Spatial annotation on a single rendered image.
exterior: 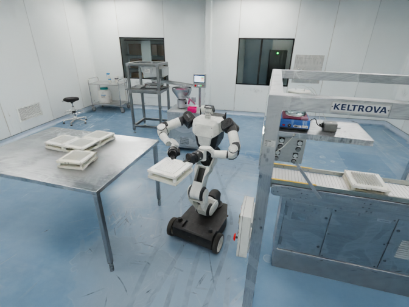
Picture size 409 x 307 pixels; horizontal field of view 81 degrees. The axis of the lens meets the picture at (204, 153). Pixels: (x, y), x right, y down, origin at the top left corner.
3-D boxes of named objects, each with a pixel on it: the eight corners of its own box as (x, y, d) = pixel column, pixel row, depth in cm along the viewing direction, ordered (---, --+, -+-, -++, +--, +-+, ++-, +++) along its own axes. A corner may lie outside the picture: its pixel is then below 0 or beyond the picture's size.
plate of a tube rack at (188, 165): (175, 180, 167) (174, 177, 166) (146, 172, 177) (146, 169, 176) (193, 165, 186) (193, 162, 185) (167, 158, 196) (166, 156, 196)
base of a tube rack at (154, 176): (175, 186, 169) (175, 183, 168) (147, 178, 179) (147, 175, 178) (193, 170, 188) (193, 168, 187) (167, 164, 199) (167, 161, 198)
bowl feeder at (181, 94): (170, 109, 452) (169, 89, 436) (176, 105, 484) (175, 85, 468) (195, 111, 444) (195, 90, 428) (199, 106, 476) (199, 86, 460)
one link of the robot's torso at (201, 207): (200, 203, 277) (190, 180, 241) (216, 208, 269) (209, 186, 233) (195, 215, 269) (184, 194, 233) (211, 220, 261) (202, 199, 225)
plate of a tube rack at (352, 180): (352, 187, 175) (352, 185, 174) (343, 171, 197) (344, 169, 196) (390, 193, 170) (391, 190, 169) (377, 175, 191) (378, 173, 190)
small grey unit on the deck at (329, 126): (318, 130, 169) (320, 122, 166) (317, 127, 175) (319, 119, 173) (337, 133, 166) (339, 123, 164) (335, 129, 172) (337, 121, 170)
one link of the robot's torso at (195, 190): (190, 197, 246) (204, 155, 254) (206, 202, 239) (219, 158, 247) (184, 195, 232) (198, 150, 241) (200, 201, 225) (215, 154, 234)
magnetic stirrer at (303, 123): (278, 129, 170) (280, 117, 167) (278, 120, 189) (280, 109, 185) (308, 132, 166) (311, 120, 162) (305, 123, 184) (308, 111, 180)
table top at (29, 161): (-46, 167, 218) (-48, 164, 217) (53, 129, 315) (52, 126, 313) (97, 195, 183) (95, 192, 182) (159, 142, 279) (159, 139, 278)
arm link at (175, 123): (154, 122, 229) (176, 114, 232) (158, 131, 239) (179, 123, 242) (158, 130, 222) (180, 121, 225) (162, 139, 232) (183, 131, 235)
